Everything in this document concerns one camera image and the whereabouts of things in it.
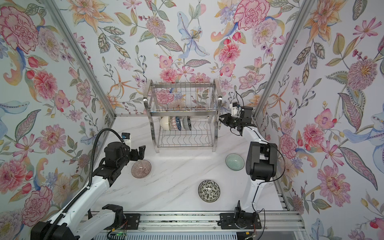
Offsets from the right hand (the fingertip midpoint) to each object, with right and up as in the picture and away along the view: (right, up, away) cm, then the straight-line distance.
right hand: (218, 117), depth 94 cm
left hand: (-45, -17, -12) cm, 50 cm away
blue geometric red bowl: (-27, -4, +7) cm, 28 cm away
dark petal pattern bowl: (-20, -4, +7) cm, 21 cm away
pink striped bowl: (-47, -32, -4) cm, 57 cm away
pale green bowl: (+10, -28, -2) cm, 30 cm away
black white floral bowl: (-7, -42, -10) cm, 44 cm away
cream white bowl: (-35, -4, +7) cm, 36 cm away
